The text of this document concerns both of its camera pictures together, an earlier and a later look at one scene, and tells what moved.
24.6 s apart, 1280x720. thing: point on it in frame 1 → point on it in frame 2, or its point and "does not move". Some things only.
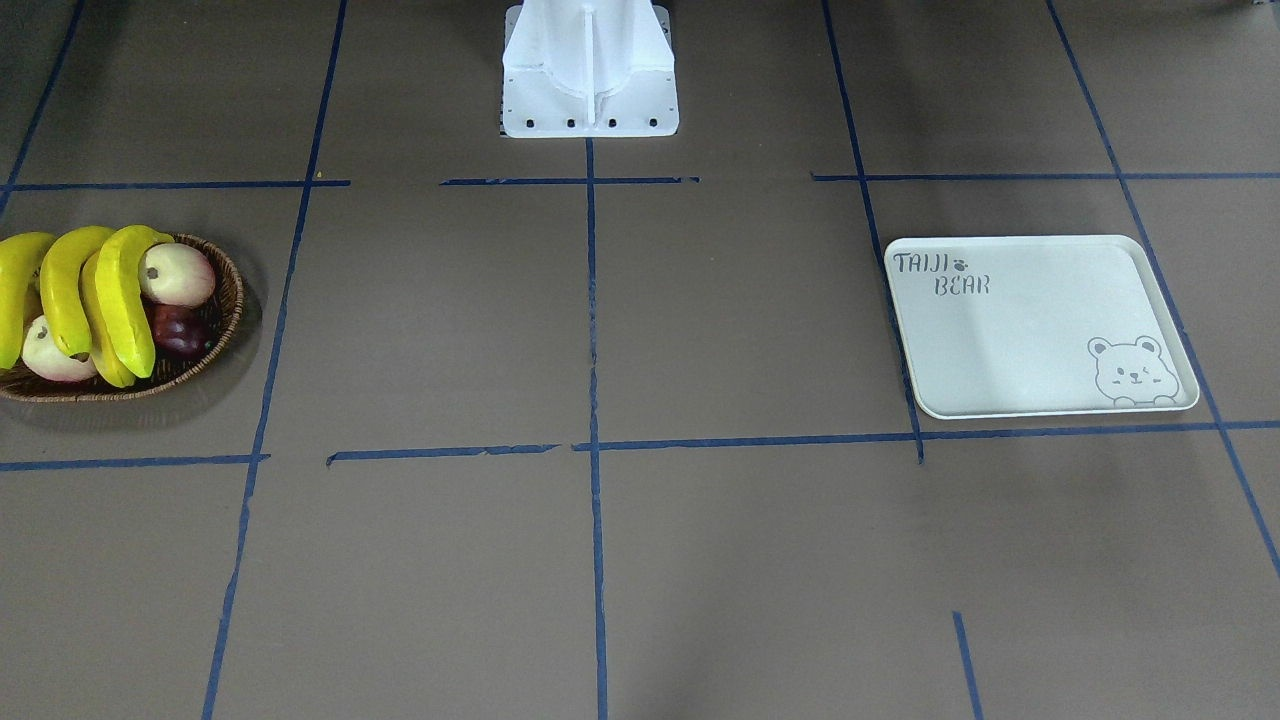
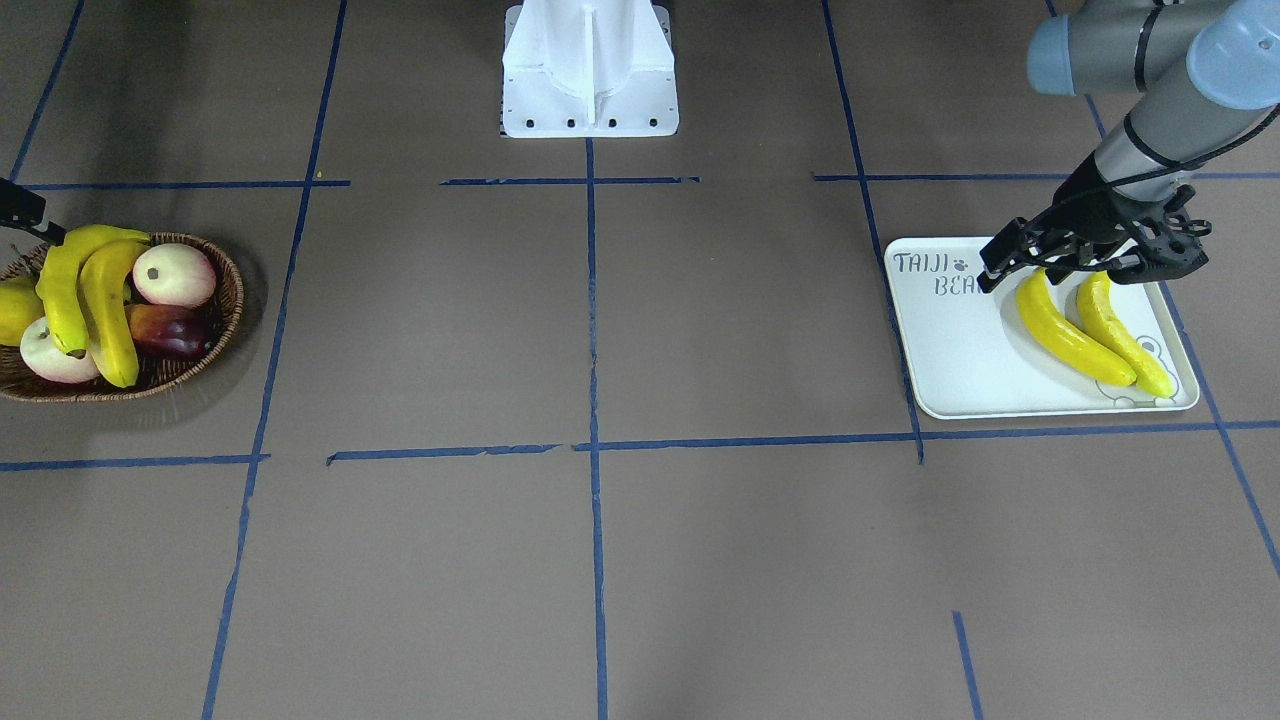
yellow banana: [20, 255] → [102, 276]
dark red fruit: [181, 331] does not move
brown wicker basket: [19, 382] does not move
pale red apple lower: [44, 357] does not move
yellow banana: [107, 354] → [1044, 320]
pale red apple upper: [176, 274] does not move
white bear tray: [995, 326] does not move
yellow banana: [117, 262] → [1151, 374]
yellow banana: [60, 265] does not move
